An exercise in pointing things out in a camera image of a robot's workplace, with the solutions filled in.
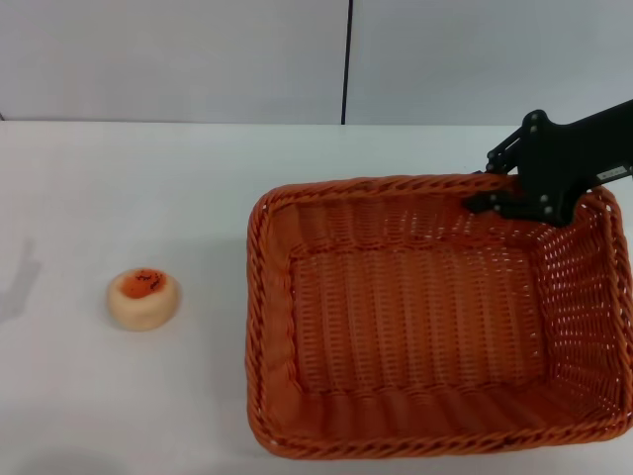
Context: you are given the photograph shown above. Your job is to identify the black vertical wall strip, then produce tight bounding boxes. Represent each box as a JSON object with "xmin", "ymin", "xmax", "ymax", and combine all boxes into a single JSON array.
[{"xmin": 339, "ymin": 0, "xmax": 356, "ymax": 126}]

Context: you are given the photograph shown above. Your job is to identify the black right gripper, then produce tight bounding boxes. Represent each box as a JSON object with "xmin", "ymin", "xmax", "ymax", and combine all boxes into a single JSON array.
[{"xmin": 462, "ymin": 98, "xmax": 633, "ymax": 229}]

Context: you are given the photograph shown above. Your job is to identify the orange woven wicker basket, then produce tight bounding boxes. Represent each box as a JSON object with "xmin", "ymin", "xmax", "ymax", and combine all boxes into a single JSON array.
[{"xmin": 243, "ymin": 173, "xmax": 633, "ymax": 459}]

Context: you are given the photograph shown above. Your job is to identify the round bun with orange centre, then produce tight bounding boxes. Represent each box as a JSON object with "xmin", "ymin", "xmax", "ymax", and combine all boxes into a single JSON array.
[{"xmin": 107, "ymin": 266, "xmax": 182, "ymax": 333}]

